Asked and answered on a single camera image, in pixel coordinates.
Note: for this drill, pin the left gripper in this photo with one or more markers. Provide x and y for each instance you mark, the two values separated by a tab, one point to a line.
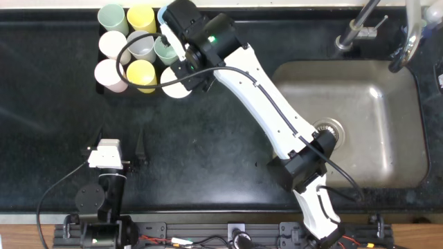
129	164

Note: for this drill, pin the pink cup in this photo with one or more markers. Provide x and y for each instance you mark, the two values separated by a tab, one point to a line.
107	74

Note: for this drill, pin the yellow cup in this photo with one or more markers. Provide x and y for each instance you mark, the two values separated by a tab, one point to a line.
140	73
140	18

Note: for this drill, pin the white cup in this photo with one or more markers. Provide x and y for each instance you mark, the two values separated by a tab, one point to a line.
112	45
174	88

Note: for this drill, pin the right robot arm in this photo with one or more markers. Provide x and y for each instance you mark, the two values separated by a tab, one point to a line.
263	100

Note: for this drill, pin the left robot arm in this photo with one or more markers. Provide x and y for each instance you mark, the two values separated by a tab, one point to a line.
104	207

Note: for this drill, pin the black tray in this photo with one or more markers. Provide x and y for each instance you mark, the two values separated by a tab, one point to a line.
158	72

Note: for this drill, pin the grey cup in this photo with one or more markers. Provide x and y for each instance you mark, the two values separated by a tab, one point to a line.
142	48

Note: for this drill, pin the green cup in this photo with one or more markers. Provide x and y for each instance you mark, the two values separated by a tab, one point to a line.
166	53
112	17

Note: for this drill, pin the blue cup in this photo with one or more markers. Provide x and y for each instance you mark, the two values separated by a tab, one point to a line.
161	15

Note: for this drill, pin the steel tap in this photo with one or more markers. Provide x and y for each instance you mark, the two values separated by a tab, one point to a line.
346	38

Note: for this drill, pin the steel sink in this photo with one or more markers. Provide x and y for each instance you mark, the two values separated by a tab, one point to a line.
380	121

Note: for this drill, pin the blue soap bottle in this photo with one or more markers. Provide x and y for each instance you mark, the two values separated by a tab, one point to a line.
434	12

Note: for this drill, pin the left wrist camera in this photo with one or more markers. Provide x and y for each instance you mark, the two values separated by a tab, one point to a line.
105	154

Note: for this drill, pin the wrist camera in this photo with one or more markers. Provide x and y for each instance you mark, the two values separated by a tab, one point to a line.
174	43
105	154

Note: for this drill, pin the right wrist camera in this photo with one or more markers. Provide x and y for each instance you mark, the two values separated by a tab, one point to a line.
174	43

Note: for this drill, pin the mounting rail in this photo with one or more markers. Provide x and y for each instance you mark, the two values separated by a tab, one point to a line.
207	230

